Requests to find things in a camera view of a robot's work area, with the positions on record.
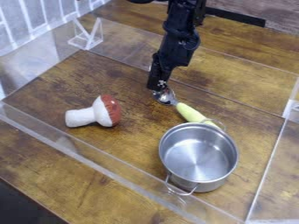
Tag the green handled metal spoon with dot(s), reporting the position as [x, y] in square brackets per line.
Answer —
[192, 116]

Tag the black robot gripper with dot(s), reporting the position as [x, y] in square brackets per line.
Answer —
[174, 53]

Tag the black strip on table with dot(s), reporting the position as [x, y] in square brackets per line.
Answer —
[256, 21]

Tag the clear acrylic triangular bracket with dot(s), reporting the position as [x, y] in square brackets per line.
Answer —
[84, 39]

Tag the small stainless steel pot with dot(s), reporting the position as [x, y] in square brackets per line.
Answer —
[198, 156]

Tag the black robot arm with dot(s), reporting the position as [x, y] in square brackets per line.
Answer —
[181, 12]

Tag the red and white toy mushroom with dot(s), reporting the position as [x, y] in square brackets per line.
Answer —
[104, 112]

